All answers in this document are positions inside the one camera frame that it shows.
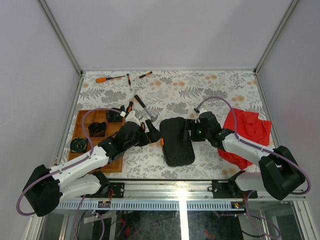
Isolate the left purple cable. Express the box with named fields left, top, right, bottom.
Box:
left=16, top=107, right=127, bottom=217

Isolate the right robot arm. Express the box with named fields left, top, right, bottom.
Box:
left=183, top=111, right=306, bottom=201

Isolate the yellow black rolled strap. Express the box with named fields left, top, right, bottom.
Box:
left=69, top=137, right=89, bottom=154

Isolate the red cloth bag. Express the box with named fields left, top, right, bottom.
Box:
left=218, top=108, right=272, bottom=171

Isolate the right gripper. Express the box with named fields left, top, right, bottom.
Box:
left=177, top=119, right=211, bottom=142

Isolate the wooden compartment tray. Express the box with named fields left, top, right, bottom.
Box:
left=71, top=110, right=125, bottom=174

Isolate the black orange handle screwdriver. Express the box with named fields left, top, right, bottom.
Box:
left=125, top=89, right=137, bottom=117

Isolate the small precision screwdriver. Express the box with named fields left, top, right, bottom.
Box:
left=126, top=73, right=132, bottom=92
left=134, top=71, right=153, bottom=80

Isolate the claw hammer black handle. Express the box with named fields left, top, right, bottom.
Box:
left=134, top=94, right=158, bottom=123

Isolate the dark patterned rolled cloth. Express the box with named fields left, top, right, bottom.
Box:
left=105, top=105, right=125, bottom=123

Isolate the aluminium front rail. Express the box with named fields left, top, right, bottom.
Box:
left=57, top=180, right=244, bottom=210

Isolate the black plastic tool case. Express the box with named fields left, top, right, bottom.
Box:
left=159, top=117, right=195, bottom=168

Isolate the large orange screwdriver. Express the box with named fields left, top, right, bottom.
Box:
left=95, top=75, right=124, bottom=84

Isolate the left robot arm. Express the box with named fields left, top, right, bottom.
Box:
left=23, top=120, right=161, bottom=217

